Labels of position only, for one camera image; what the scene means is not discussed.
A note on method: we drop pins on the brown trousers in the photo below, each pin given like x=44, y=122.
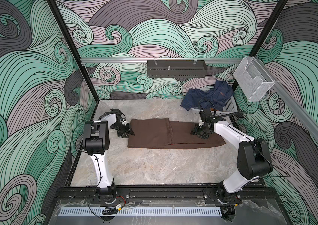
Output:
x=166, y=134

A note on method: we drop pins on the white plastic laundry basket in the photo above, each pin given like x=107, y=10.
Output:
x=230, y=107

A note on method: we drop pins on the black right corner post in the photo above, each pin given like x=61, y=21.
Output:
x=270, y=40

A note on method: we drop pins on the clear plastic wall bin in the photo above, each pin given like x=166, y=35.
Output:
x=253, y=78

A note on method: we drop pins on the aluminium right rail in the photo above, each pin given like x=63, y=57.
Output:
x=299, y=94

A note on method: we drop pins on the aluminium rail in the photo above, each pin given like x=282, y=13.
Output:
x=145, y=60
x=299, y=94

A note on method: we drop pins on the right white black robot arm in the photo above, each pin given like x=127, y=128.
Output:
x=253, y=158

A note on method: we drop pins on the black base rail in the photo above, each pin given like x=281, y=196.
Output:
x=210, y=193

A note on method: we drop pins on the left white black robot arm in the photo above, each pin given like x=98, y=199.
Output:
x=96, y=142

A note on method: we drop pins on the white slotted cable duct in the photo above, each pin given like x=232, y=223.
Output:
x=144, y=211

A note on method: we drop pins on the navy blue trousers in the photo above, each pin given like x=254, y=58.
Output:
x=216, y=97

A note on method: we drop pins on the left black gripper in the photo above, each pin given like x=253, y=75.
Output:
x=128, y=131

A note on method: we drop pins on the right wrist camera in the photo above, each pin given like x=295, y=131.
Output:
x=206, y=115

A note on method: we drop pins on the aluminium rear rail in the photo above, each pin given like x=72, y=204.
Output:
x=145, y=60

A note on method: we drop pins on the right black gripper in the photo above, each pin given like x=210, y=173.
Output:
x=194, y=130

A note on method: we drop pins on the black corner post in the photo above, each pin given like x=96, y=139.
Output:
x=64, y=30
x=270, y=40

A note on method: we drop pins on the black left corner post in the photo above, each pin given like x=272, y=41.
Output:
x=64, y=30

